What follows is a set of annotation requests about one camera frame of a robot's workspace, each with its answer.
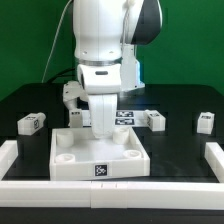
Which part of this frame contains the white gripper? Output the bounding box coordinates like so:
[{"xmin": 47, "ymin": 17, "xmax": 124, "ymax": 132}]
[{"xmin": 77, "ymin": 64, "xmax": 121, "ymax": 138}]

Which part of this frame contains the white square tabletop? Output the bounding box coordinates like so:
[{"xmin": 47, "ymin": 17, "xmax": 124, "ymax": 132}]
[{"xmin": 49, "ymin": 127, "xmax": 150, "ymax": 181}]

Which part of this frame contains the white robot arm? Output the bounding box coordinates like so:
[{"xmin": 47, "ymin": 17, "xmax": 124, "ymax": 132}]
[{"xmin": 73, "ymin": 0, "xmax": 162, "ymax": 138}]

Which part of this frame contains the fiducial tag sheet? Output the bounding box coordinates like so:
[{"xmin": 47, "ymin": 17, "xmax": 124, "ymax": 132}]
[{"xmin": 115, "ymin": 111, "xmax": 134, "ymax": 125}]

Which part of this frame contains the white U-shaped fence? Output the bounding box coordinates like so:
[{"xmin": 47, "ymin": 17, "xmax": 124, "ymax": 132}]
[{"xmin": 0, "ymin": 140, "xmax": 224, "ymax": 210}]

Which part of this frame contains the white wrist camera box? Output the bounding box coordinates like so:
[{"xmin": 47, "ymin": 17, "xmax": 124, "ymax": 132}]
[{"xmin": 121, "ymin": 44, "xmax": 145, "ymax": 92}]

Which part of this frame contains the black cable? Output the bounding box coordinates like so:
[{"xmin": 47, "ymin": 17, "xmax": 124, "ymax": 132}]
[{"xmin": 46, "ymin": 67, "xmax": 77, "ymax": 84}]

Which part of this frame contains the white cable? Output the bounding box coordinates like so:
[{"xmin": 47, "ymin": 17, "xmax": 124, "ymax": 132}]
[{"xmin": 41, "ymin": 0, "xmax": 75, "ymax": 84}]

